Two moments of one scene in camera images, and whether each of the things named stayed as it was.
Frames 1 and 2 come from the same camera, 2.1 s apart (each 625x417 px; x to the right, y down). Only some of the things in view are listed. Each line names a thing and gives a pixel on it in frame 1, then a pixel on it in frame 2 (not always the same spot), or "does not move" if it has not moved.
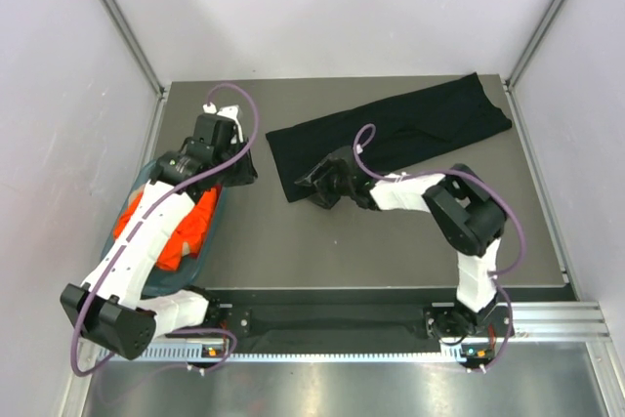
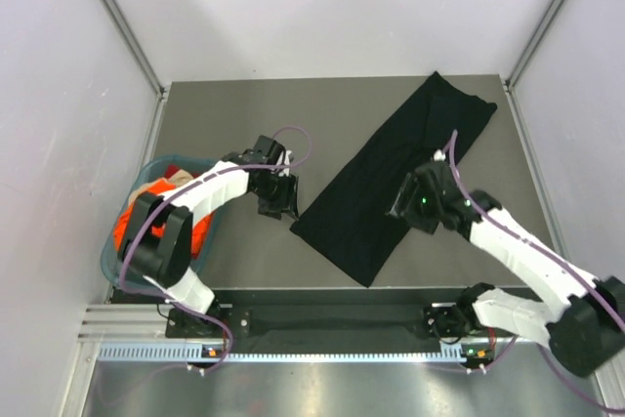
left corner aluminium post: [113, 8] does not move
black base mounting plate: [345, 319] does not move
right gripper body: [329, 187] to [421, 209]
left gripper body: [239, 174] to [277, 193]
